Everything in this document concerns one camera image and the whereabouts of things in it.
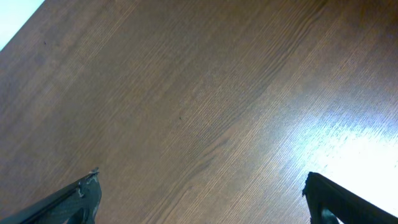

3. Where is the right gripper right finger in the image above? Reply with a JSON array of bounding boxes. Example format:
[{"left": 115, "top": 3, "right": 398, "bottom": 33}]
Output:
[{"left": 302, "top": 172, "right": 397, "bottom": 224}]

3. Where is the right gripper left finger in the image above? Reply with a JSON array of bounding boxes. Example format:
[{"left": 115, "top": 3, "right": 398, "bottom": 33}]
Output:
[{"left": 1, "top": 168, "right": 102, "bottom": 224}]

